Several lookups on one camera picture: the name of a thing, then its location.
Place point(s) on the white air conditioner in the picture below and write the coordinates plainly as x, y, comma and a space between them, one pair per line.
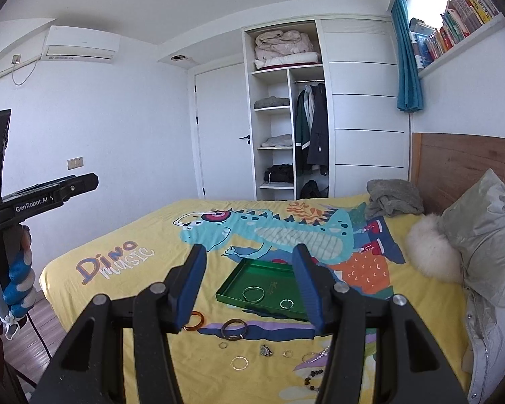
82, 44

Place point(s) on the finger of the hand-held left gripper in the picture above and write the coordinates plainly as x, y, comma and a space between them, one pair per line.
78, 184

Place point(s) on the black bag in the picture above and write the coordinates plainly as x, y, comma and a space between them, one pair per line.
313, 189

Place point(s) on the person's left hand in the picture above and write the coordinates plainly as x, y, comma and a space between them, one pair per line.
21, 286

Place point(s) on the green metal tray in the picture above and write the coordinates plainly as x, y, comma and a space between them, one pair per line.
256, 277

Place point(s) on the white fluffy pillow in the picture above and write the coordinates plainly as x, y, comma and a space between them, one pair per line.
433, 248

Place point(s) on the beige folded clothes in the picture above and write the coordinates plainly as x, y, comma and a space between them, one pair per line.
277, 140

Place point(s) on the green hanging jacket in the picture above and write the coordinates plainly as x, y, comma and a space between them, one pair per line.
301, 130

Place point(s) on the white hanging shirt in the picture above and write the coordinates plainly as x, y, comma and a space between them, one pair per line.
308, 94

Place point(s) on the wooden headboard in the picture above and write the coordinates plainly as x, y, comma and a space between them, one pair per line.
450, 164

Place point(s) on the grey wall outlet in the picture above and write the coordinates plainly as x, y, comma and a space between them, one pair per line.
17, 58

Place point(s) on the white wall shelf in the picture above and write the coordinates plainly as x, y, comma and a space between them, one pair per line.
458, 48

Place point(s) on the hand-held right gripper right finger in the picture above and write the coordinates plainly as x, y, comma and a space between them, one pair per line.
307, 290

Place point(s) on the brown bangle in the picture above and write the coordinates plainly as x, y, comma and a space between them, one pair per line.
223, 328

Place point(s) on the grey folded clothes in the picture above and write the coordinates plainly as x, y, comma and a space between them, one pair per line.
271, 102

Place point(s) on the white wardrobe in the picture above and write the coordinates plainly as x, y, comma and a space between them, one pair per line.
362, 113

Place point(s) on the pink folded quilt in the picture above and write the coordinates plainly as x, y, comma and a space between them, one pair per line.
284, 48

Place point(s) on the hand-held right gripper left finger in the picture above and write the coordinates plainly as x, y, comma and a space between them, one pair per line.
191, 286

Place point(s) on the row of books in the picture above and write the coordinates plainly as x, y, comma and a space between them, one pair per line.
450, 25

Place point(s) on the amber bangle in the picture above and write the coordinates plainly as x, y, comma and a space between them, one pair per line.
198, 317

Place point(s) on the dark hanging coat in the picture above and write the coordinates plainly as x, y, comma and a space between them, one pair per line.
320, 134

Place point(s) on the large silver bangle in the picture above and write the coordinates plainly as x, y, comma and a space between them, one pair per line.
243, 294

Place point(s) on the yellow dinosaur printed bedsheet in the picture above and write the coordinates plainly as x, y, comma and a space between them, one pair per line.
130, 286

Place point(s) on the black folded clothes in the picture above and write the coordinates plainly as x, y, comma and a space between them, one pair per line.
279, 174

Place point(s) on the grey folded blanket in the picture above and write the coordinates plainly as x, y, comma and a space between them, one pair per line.
393, 200

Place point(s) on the white door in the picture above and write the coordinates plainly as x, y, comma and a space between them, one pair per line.
223, 126

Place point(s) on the teal curtain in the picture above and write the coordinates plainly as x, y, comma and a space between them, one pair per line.
406, 59

